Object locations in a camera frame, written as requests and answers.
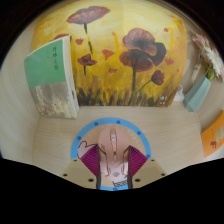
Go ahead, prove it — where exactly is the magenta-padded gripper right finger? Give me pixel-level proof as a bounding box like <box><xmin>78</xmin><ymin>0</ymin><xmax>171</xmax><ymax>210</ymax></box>
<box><xmin>123</xmin><ymin>144</ymin><xmax>168</xmax><ymax>190</ymax></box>

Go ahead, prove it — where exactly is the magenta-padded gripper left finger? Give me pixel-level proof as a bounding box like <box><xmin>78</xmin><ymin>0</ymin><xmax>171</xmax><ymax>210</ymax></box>
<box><xmin>62</xmin><ymin>143</ymin><xmax>103</xmax><ymax>191</ymax></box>

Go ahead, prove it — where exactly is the pink computer mouse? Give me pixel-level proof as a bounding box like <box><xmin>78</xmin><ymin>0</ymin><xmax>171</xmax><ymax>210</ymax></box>
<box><xmin>97</xmin><ymin>126</ymin><xmax>131</xmax><ymax>179</ymax></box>

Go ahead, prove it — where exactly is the round blue-rimmed cartoon mouse pad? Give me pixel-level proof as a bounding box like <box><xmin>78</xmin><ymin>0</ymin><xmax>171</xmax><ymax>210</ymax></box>
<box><xmin>70</xmin><ymin>117</ymin><xmax>153</xmax><ymax>192</ymax></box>

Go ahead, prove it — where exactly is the orange book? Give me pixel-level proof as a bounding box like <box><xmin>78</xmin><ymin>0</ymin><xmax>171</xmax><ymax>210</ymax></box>
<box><xmin>200</xmin><ymin>110</ymin><xmax>224</xmax><ymax>158</ymax></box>

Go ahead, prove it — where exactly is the pale teal faceted vase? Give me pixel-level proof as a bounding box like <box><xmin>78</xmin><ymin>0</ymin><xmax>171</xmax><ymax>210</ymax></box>
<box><xmin>183</xmin><ymin>73</ymin><xmax>212</xmax><ymax>113</ymax></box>

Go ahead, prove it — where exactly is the green and beige book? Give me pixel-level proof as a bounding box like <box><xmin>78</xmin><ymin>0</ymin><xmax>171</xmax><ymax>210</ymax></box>
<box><xmin>23</xmin><ymin>34</ymin><xmax>80</xmax><ymax>120</ymax></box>

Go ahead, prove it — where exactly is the yellow poppy flower painting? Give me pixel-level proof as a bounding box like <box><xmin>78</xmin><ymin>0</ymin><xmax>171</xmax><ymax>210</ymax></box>
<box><xmin>31</xmin><ymin>0</ymin><xmax>188</xmax><ymax>108</ymax></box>

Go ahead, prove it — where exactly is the pink and white flower bouquet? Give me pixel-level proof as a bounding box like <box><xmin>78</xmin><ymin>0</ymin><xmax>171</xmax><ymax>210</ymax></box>
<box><xmin>190</xmin><ymin>31</ymin><xmax>224</xmax><ymax>82</ymax></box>

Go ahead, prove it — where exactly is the white power strip with cable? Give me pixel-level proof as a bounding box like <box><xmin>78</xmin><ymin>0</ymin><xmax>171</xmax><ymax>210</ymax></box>
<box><xmin>173</xmin><ymin>84</ymin><xmax>186</xmax><ymax>103</ymax></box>

